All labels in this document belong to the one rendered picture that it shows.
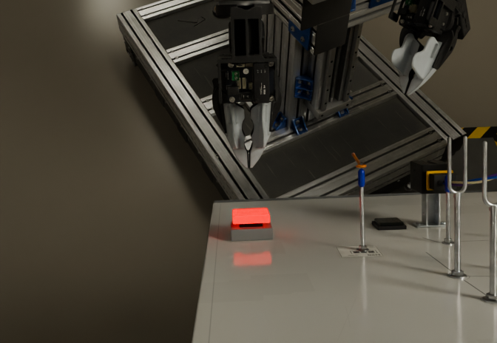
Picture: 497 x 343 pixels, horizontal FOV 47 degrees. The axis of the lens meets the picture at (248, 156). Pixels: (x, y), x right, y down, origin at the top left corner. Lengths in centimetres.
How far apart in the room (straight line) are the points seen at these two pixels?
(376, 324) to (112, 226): 170
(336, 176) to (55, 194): 105
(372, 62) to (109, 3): 142
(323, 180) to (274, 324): 145
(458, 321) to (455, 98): 217
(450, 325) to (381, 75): 186
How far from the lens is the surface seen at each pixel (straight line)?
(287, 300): 54
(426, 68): 93
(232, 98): 70
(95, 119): 248
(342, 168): 196
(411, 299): 55
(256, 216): 76
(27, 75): 277
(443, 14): 92
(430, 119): 220
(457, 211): 61
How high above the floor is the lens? 174
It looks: 51 degrees down
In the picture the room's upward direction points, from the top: straight up
